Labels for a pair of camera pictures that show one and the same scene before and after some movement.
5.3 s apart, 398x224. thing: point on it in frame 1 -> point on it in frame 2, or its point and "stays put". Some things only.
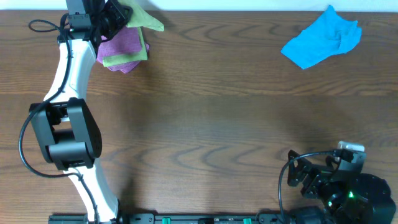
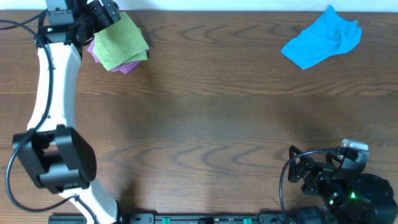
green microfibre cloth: (140, 18) -> (120, 43)
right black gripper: (317, 177) stays put
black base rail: (176, 218) stays put
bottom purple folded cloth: (126, 67) stays put
